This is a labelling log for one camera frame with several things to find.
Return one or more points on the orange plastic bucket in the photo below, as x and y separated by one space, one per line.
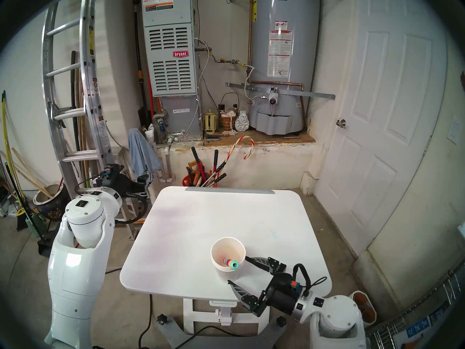
185 181

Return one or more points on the wooden platform board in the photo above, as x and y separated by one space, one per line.
276 138

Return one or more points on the multicoloured striped stick toy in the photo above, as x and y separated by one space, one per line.
229 261

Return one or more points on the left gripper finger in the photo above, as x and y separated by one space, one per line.
145 184

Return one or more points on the dark ceramic pot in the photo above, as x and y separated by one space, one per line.
54 210

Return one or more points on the cream yellow jug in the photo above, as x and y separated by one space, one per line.
209 123

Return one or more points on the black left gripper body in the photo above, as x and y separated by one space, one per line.
120 181

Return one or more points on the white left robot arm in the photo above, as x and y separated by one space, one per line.
80 272

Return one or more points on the grey water heater tank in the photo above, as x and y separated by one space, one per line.
301 43

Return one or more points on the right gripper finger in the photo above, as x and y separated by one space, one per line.
269 265
247 297

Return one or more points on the silver flexible metal conduit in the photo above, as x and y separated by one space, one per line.
205 66

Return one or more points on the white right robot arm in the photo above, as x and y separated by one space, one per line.
338 315

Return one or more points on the white PVC drain pipe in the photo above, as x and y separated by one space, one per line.
166 163

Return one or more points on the pale green plastic tool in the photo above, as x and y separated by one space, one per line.
34 224

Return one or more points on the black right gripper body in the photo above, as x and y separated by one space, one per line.
283 293

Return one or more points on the gas pipe with yellow valves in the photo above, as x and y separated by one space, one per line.
229 61

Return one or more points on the white panel door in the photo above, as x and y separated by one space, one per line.
381 133

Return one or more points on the black long tool pole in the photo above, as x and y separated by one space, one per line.
75 97

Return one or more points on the grey drain pipe trap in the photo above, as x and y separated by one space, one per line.
160 117

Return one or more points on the silver shears with black grips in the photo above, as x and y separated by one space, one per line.
221 176

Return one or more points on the crumpled aluminium foil bundle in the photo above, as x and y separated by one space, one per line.
242 122

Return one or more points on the black shovel with orange band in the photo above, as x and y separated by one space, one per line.
144 115

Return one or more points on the blue cloth towel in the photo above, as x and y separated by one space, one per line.
141 152

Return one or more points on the grey Bryant furnace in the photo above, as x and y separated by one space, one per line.
170 43

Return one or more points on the white paper cup stack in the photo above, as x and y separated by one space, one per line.
221 248

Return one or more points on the aluminium extension ladder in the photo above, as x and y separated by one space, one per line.
91 61

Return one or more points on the red lopper with black grips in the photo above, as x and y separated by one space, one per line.
194 157

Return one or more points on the white two-hole container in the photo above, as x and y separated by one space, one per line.
367 313

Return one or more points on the black dustpan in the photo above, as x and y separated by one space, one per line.
44 249

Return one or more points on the heater gas control valve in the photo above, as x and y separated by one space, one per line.
273 97

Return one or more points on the white table pedestal base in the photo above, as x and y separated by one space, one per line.
190 315

